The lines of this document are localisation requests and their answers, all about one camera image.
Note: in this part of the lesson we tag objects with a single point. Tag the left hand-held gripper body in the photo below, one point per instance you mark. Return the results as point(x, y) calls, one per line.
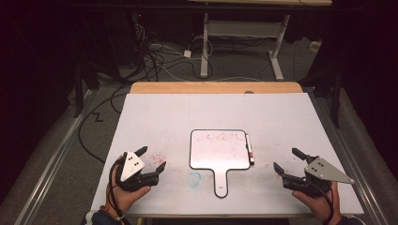
point(131, 165)

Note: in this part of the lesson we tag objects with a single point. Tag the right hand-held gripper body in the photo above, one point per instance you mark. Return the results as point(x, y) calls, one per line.
point(322, 170)

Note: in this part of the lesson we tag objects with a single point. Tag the white marker with red cap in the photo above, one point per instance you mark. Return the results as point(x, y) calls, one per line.
point(249, 146)

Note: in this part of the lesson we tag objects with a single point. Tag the person's left hand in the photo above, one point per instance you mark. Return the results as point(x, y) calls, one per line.
point(125, 197)

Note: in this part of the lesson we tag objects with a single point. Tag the person's right hand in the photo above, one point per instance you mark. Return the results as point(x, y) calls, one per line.
point(317, 206)

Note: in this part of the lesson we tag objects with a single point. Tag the white table cover sheet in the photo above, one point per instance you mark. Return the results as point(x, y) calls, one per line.
point(187, 115)

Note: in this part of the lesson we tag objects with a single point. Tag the white power adapter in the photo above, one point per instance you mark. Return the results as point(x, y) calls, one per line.
point(187, 53)

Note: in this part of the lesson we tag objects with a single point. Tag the small white box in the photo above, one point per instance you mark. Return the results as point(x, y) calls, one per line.
point(315, 46)

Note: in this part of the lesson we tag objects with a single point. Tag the aluminium floor rail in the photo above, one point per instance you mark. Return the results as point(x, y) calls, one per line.
point(53, 162)
point(353, 162)

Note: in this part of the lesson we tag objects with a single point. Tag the white desk frame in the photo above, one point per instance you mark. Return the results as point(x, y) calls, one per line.
point(241, 29)

